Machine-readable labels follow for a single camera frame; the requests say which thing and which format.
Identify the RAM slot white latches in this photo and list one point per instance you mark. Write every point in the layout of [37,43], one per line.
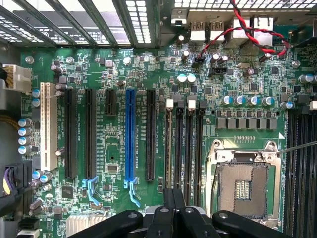
[169,103]
[190,148]
[302,161]

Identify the silver CPU socket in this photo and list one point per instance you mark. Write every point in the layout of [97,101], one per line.
[242,188]

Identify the silver USB port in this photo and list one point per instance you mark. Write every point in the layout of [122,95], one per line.
[197,32]
[216,32]

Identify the small silver port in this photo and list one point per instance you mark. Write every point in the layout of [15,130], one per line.
[178,17]

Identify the tall silver port stack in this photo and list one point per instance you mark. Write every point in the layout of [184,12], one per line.
[235,37]
[266,23]

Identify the white power connector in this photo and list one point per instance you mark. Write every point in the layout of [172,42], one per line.
[23,79]

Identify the silver finned heat sink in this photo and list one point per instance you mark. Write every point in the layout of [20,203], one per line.
[81,225]

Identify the green Dell motherboard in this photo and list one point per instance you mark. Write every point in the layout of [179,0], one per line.
[148,74]

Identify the black white-print label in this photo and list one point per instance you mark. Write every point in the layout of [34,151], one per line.
[62,37]

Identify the white expansion slot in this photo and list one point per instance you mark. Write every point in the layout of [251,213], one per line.
[48,129]

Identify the long black expansion slot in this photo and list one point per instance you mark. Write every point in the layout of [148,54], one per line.
[71,136]
[151,136]

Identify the black expansion slot blue latch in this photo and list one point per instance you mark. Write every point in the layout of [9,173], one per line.
[90,136]

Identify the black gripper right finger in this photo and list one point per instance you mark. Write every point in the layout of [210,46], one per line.
[188,223]

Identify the short black expansion slot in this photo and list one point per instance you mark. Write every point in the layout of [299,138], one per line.
[110,101]

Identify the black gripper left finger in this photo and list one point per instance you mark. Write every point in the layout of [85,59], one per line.
[163,223]

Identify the RAM slot black latches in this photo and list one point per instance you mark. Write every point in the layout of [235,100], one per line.
[200,148]
[312,161]
[292,161]
[179,148]

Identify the open grey PC case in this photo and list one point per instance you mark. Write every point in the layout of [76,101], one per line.
[164,34]

